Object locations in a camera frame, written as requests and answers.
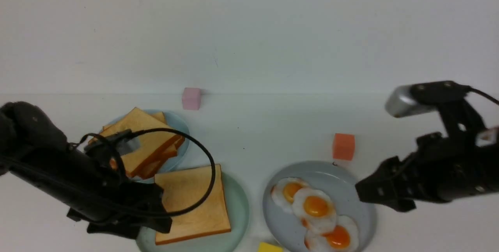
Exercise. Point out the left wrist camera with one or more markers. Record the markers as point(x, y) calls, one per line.
point(117, 146)

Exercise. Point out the fried egg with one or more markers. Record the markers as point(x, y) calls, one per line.
point(283, 192)
point(315, 210)
point(344, 238)

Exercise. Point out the mint green plate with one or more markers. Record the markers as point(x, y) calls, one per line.
point(239, 213)

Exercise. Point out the orange cube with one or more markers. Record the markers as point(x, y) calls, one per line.
point(343, 146)

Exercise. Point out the grey egg plate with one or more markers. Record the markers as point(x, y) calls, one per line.
point(335, 181)

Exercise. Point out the light blue bread plate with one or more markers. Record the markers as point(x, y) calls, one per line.
point(177, 123)

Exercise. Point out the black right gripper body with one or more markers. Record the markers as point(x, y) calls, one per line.
point(439, 171)

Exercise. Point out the pink cube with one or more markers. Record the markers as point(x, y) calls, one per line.
point(191, 98)

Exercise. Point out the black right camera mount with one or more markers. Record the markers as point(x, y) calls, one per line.
point(448, 98)

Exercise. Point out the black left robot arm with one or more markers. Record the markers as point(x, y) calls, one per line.
point(36, 151)

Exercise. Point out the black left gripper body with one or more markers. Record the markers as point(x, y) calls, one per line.
point(119, 210)

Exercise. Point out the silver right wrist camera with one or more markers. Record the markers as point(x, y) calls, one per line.
point(401, 103)

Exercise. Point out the yellow cube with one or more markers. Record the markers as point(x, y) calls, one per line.
point(266, 247)

